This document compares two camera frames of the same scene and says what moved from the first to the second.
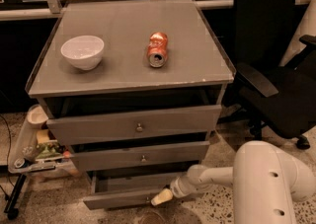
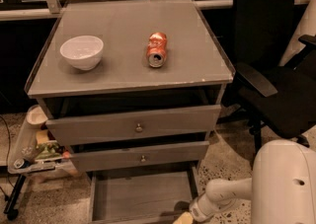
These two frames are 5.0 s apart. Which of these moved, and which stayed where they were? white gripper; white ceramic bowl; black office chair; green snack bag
Moved: white gripper
Stayed: green snack bag; white ceramic bowl; black office chair
